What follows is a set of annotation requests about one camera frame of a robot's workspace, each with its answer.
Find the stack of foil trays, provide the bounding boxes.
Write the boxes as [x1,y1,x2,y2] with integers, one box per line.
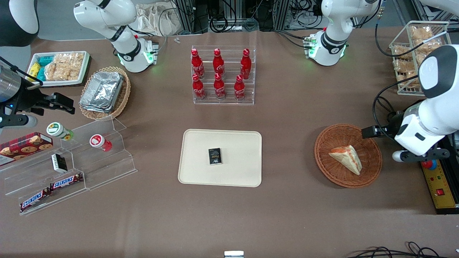
[79,71,124,114]

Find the clear acrylic stepped shelf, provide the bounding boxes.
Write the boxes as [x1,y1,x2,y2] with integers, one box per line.
[0,115,138,216]

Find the red cola bottle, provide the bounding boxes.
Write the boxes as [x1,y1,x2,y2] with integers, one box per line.
[213,73,226,100]
[191,49,205,80]
[192,73,207,101]
[234,75,246,102]
[240,48,252,80]
[213,48,225,77]

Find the small black card box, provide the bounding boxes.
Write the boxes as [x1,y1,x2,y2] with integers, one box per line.
[208,148,223,166]

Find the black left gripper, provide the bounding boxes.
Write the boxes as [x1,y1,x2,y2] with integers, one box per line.
[361,111,408,139]

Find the clear acrylic bottle rack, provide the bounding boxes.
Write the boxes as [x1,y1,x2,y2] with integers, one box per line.
[191,45,257,106]

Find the round brown wicker basket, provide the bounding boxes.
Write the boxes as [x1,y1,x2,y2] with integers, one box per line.
[314,124,383,189]

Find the coiled black cable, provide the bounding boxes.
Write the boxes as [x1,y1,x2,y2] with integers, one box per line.
[209,14,238,33]

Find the green lid cup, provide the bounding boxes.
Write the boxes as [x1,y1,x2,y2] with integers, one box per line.
[46,122,75,141]

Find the white rectangular snack tray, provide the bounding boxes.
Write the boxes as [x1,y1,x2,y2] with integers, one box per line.
[26,51,90,87]

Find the small black white box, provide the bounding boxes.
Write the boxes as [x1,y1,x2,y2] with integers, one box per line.
[51,153,68,174]

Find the black grey hanging cable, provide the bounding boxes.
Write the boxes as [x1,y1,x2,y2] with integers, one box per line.
[374,14,449,58]

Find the clear rice cracker pack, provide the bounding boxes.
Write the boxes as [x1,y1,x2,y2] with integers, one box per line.
[54,53,85,81]
[44,60,71,81]

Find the oval light wicker basket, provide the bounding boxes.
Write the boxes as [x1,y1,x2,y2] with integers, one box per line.
[79,66,131,121]

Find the black base cables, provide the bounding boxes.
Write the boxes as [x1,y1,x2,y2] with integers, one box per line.
[275,30,313,49]

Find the white wire basket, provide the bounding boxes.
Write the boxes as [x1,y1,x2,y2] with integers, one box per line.
[389,20,452,96]

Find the red cookie box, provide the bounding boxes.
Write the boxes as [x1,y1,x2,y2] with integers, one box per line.
[0,132,54,166]

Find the red lid cup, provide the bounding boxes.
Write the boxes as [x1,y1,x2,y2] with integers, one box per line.
[89,134,113,152]

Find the triangular sandwich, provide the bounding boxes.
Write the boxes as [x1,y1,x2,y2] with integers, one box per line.
[328,145,363,176]

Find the yellow emergency stop box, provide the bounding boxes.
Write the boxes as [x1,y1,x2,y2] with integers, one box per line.
[420,158,459,215]

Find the beige plastic tray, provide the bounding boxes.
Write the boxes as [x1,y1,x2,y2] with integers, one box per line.
[178,129,262,188]

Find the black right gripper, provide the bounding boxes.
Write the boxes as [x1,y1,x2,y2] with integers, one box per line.
[14,80,76,116]

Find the clear bag of crackers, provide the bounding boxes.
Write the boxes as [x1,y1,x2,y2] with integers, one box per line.
[393,57,419,73]
[412,39,443,55]
[410,25,435,41]

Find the snickers chocolate bar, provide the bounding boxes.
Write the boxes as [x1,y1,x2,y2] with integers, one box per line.
[49,173,84,191]
[19,188,52,212]

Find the black floor cables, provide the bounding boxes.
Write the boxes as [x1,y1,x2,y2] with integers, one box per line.
[345,241,459,258]

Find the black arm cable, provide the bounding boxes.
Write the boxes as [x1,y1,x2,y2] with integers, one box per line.
[372,75,431,134]

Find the beige fabric bag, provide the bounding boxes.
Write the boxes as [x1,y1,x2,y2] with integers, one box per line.
[134,3,184,37]

